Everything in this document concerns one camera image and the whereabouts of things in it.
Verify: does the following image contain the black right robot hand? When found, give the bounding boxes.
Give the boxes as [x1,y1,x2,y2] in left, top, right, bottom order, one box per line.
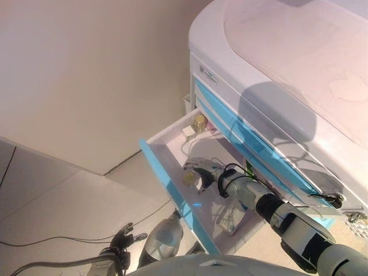
[183,156,228,196]

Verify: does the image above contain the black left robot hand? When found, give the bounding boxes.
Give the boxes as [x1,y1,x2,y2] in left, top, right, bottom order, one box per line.
[109,222,148,254]

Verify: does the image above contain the clear bottle yellow capsules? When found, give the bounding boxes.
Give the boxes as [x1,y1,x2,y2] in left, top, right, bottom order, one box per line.
[193,114,208,133]
[182,171,199,186]

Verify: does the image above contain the blue front cart drawer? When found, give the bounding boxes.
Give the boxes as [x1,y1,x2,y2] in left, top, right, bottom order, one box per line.
[138,108,277,256]

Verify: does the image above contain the pink medicine box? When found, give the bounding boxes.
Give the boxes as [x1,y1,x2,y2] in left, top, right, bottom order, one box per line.
[205,120,221,136]

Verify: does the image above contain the green medicine pack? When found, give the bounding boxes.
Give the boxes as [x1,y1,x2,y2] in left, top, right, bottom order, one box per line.
[244,160,256,181]

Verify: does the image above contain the silver left robot leg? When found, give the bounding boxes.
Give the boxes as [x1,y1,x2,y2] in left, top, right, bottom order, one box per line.
[137,209,185,270]

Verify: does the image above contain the white blister pack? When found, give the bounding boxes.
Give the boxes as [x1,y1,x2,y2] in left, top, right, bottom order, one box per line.
[217,201,248,236]

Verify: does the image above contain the white cart side bin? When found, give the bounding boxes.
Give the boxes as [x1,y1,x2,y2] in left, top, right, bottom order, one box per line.
[183,93,193,114]

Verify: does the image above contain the grey robot torso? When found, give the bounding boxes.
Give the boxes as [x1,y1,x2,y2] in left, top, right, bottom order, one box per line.
[126,252,317,276]

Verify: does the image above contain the black cart lock key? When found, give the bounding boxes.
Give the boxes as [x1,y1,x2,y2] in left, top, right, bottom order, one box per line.
[309,193,344,208]

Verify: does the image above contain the white medical cart blue drawers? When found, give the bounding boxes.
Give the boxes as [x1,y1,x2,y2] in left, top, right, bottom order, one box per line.
[183,0,368,228]

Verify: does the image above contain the silver cart side latch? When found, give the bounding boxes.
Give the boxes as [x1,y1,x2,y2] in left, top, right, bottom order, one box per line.
[347,212,368,224]

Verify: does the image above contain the white perforated side basket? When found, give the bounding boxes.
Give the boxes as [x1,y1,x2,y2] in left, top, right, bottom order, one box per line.
[346,221,368,239]

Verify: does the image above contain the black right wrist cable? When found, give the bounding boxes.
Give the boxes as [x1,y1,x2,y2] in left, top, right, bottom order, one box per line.
[217,163,245,199]

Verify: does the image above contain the thin white cable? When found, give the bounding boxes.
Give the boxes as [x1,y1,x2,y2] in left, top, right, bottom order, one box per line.
[180,133,219,158]

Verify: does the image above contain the thin grey floor cable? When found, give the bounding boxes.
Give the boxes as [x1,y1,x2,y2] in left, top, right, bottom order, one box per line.
[0,198,176,248]

